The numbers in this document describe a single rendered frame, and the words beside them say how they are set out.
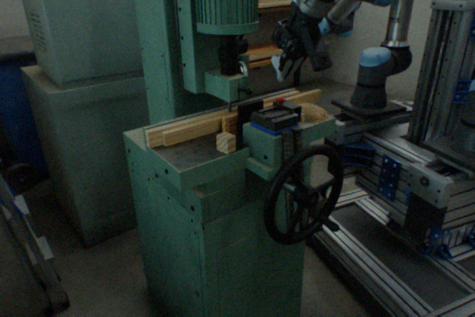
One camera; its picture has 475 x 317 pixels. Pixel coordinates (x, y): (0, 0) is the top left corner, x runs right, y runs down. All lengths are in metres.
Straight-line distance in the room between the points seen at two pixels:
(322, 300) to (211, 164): 1.05
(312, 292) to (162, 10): 1.37
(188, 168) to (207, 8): 0.42
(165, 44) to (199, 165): 0.44
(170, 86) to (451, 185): 0.92
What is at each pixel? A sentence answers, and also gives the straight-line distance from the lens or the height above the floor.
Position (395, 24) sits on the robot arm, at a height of 1.14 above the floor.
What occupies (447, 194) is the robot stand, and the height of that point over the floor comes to 0.73.
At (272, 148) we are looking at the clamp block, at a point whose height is 0.93.
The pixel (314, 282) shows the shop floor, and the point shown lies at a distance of 1.90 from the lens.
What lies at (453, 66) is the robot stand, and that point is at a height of 1.04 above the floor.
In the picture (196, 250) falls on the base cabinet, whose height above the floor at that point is 0.59.
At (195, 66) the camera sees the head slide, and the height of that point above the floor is 1.09.
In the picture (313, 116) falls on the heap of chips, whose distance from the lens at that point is 1.22.
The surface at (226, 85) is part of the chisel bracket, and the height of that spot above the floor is 1.05.
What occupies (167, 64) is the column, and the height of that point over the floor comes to 1.08.
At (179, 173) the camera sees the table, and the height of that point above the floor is 0.90.
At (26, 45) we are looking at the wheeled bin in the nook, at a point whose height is 0.96.
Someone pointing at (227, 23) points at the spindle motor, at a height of 1.23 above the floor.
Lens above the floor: 1.35
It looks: 25 degrees down
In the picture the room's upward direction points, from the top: 1 degrees counter-clockwise
